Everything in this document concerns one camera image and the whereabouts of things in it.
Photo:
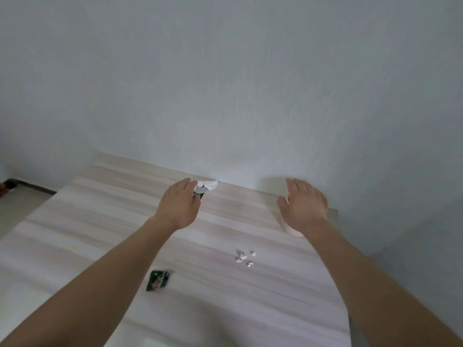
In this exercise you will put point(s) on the white paper roll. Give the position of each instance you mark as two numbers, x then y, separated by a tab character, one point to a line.
289	229

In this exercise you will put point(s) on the person's right thumb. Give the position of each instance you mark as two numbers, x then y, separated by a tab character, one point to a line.
283	207

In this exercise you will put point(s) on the person's left thumb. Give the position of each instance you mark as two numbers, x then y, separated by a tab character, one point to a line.
197	204

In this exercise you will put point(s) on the person's left forearm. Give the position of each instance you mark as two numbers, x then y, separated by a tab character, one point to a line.
94	285

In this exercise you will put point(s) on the person's right forearm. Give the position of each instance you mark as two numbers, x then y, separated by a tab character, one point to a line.
365	285

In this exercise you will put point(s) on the person's left hand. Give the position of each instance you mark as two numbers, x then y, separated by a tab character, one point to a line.
178	209

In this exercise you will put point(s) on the dark cylindrical container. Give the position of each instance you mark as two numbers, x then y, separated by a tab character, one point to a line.
199	195

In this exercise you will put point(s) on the green black snack packet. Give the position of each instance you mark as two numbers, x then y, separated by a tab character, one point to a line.
157	281

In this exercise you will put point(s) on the white crumpled tissue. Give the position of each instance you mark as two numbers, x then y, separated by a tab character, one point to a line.
209	184

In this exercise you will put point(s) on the person's right hand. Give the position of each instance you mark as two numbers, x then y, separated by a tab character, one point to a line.
306	211

